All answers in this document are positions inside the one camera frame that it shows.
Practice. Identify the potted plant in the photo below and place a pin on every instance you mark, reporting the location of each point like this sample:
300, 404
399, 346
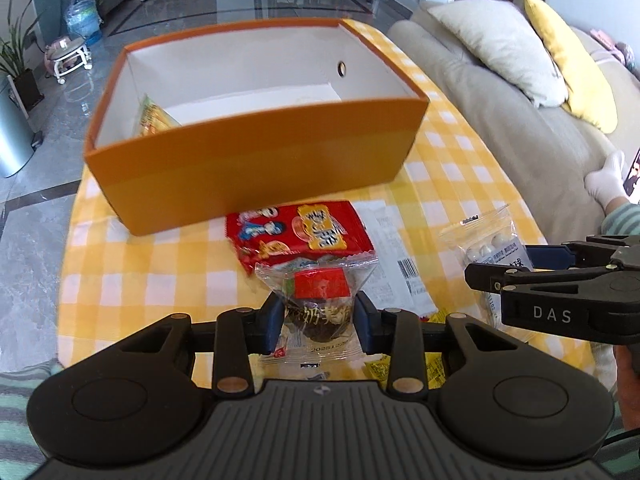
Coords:
25, 87

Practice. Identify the grey metal bin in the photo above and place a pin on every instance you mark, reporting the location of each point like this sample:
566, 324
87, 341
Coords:
12, 130

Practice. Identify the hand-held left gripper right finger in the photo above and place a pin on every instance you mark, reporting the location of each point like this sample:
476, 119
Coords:
365, 327

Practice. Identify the small yellow candy packet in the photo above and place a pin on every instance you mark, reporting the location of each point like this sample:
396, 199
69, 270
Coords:
377, 370
434, 367

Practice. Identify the yellow checkered tablecloth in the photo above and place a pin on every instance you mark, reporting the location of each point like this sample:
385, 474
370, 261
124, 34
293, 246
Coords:
450, 170

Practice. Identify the clear bag of white balls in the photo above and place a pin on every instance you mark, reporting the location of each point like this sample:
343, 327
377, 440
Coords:
480, 240

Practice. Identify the white barcode packet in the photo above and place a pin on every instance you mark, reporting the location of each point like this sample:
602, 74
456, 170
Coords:
395, 255

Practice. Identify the blue water jug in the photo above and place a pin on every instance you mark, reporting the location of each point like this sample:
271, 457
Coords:
82, 15

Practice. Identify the yellow pillow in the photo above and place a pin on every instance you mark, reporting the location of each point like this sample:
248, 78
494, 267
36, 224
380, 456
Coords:
575, 65

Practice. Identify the green striped cloth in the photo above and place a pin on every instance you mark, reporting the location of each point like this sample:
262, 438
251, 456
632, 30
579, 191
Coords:
22, 410

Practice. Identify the pink wheeled stool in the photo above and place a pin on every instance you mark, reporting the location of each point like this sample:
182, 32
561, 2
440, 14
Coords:
67, 57

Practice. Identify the clear chocolate candy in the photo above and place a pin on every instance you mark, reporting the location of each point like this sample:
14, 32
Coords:
320, 285

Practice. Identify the red noodle snack packet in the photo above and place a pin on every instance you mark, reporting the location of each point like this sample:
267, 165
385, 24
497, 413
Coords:
280, 235

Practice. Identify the white pillow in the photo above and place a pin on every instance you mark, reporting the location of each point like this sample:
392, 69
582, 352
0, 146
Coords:
505, 50

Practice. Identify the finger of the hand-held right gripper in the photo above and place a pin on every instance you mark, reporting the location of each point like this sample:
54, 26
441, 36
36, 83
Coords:
487, 276
547, 256

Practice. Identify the person's white socked foot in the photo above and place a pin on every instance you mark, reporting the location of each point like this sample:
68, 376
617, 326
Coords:
605, 180

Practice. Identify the yellow green snack packet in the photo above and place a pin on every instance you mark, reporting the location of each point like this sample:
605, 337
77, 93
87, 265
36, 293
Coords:
152, 120

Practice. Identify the person's right forearm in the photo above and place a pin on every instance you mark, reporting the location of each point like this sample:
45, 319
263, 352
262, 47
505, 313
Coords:
630, 385

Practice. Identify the pink soft item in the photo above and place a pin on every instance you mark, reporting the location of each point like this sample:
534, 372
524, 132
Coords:
617, 47

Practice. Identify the phone screen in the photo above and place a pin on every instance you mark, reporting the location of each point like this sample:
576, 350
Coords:
632, 175

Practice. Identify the beige sofa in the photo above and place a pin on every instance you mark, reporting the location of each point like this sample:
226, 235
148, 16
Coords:
525, 135

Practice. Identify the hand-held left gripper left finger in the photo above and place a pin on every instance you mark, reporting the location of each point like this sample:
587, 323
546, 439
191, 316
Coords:
272, 327

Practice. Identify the orange cardboard box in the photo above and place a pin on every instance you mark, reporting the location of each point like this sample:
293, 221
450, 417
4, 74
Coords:
260, 175

